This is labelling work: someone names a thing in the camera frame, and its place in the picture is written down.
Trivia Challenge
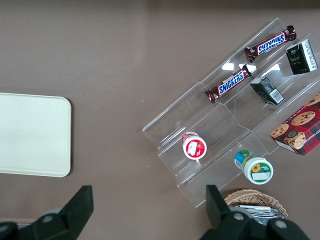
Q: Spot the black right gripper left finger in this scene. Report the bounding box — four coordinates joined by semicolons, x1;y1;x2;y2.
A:
0;185;94;240

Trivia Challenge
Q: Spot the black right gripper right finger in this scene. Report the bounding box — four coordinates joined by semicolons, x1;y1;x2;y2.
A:
198;184;310;240

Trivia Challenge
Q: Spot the woven wicker basket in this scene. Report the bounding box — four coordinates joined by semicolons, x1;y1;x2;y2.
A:
223;188;289;218

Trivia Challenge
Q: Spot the foil wrapped sandwich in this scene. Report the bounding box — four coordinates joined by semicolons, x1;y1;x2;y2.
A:
231;204;286;226

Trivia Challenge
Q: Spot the cream plastic tray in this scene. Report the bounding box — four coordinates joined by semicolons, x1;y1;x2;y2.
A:
0;92;72;178

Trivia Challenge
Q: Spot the green lidded sunflower cup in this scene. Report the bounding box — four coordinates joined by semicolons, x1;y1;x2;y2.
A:
234;149;274;185

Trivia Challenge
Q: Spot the red lidded yogurt cup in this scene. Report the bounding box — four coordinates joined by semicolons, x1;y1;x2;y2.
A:
181;131;208;160

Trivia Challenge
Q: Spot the clear acrylic tiered display stand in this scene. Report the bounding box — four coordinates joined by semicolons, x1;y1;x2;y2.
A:
141;17;320;209

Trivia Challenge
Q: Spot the red plaid cookie box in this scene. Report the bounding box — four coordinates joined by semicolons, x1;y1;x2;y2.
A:
269;92;320;157

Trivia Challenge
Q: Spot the black carton with barcode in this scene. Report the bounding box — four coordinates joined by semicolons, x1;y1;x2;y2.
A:
249;76;285;106

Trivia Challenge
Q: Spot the Snickers bar with upright print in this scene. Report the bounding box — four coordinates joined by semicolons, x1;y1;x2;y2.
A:
205;64;253;104

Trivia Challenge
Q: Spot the black carton with white side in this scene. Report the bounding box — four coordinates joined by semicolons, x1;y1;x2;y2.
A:
285;40;319;76

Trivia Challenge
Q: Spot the Snickers bar with upside-down print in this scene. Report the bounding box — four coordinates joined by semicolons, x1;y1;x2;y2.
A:
244;25;298;63

